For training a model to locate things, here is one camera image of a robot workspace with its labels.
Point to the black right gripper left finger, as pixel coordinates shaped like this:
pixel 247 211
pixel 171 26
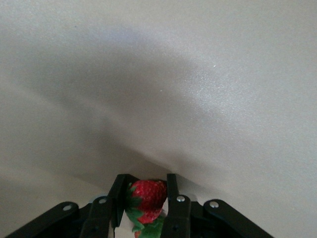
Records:
pixel 99 218

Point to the brown table cover cloth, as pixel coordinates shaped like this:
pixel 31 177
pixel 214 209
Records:
pixel 158 86

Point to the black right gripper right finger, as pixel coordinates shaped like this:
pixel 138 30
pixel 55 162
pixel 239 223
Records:
pixel 178 215

